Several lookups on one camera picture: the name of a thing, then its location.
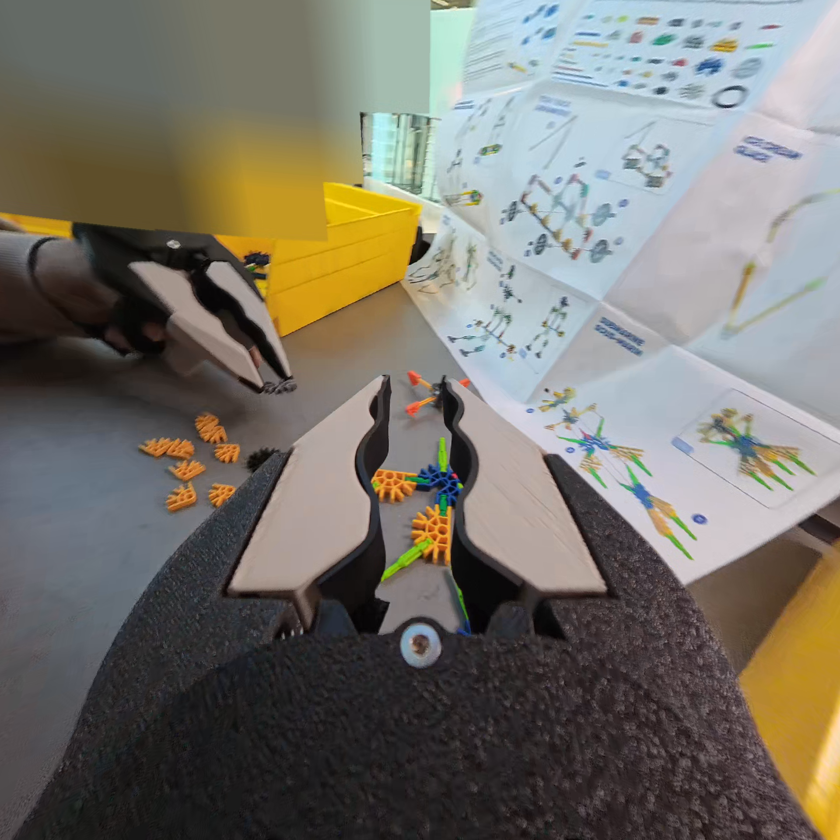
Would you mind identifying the yellow plastic bin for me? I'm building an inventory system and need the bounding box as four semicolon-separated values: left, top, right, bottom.
740;558;840;840
217;182;423;337

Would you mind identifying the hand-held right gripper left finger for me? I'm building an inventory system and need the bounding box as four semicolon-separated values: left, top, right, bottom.
226;375;392;634

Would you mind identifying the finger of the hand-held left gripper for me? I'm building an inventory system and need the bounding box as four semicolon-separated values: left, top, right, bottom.
203;260;294;383
128;261;265;394

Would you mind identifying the orange grey cross assembly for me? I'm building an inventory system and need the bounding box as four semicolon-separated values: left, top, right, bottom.
406;371;472;417

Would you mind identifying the person's left hand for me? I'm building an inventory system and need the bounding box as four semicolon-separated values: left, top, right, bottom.
36;244;126;336

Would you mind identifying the blue green assembly with red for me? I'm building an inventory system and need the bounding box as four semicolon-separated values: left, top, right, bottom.
371;436;475;585

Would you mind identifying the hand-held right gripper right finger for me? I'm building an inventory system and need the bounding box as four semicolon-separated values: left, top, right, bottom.
441;376;609;634

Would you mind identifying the white building instruction sheet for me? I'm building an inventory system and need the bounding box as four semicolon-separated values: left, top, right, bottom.
400;0;840;585

